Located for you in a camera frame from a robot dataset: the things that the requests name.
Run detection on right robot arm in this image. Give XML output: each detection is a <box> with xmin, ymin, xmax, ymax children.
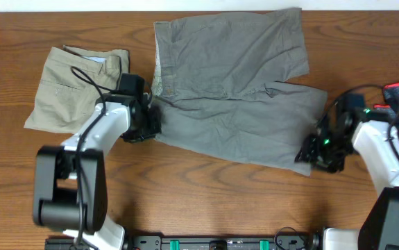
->
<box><xmin>295</xmin><ymin>108</ymin><xmax>399</xmax><ymax>250</ymax></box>

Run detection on grey shorts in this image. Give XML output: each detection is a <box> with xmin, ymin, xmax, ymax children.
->
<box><xmin>152</xmin><ymin>8</ymin><xmax>328</xmax><ymax>176</ymax></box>

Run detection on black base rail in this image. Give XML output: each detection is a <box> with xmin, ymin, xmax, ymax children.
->
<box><xmin>44</xmin><ymin>228</ymin><xmax>323</xmax><ymax>250</ymax></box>

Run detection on folded khaki shorts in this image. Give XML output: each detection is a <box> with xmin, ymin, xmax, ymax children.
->
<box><xmin>24</xmin><ymin>46</ymin><xmax>129</xmax><ymax>133</ymax></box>

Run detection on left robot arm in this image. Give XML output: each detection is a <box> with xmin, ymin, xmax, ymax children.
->
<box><xmin>33</xmin><ymin>93</ymin><xmax>160</xmax><ymax>249</ymax></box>

